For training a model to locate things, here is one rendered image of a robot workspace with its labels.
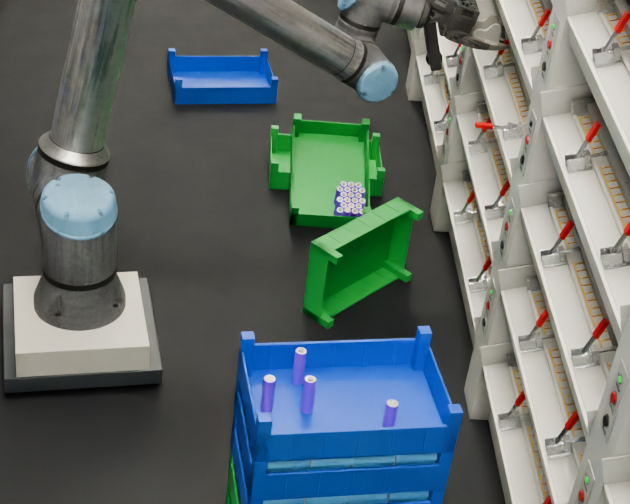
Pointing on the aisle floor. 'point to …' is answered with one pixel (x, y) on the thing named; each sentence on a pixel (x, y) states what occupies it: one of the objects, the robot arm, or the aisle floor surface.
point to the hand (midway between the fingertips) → (501, 46)
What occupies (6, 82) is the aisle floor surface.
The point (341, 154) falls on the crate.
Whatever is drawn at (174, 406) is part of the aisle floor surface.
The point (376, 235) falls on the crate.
